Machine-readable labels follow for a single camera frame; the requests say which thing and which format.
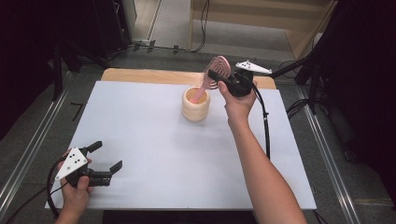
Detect wooden table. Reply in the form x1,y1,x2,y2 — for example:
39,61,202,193
100,67,277,91

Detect person's right hand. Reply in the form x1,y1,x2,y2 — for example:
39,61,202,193
217,79,259,129

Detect dark curtain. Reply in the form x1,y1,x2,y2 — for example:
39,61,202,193
0,0,96,141
311,0,396,204

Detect cream ribbed round container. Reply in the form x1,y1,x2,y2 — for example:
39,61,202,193
181,86,211,123

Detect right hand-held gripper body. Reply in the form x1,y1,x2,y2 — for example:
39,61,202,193
223,59,273,98

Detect black hanging cable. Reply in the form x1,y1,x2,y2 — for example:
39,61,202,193
189,0,211,53

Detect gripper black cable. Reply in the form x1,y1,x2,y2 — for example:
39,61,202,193
250,82,272,161
46,154,68,219

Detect metal floor rail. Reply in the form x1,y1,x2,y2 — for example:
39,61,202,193
293,85,362,224
0,71,75,217

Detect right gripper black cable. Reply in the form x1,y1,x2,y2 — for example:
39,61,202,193
250,82,272,161

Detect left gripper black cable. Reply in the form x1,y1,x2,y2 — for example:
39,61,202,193
46,154,68,219

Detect white power strip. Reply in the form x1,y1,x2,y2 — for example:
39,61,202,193
131,37,151,47

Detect pink hairbrush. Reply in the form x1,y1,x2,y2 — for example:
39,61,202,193
190,55,233,105

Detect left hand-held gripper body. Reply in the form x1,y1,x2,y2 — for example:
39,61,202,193
54,146,113,189

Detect black metal stand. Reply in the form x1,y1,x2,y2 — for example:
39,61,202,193
51,38,64,102
270,46,322,117

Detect dark cabinet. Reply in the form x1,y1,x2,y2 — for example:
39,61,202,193
92,0,138,58

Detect person's left hand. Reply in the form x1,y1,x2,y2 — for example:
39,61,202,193
55,148,94,217

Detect light wooden cabinet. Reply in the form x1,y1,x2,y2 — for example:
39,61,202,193
189,0,340,61

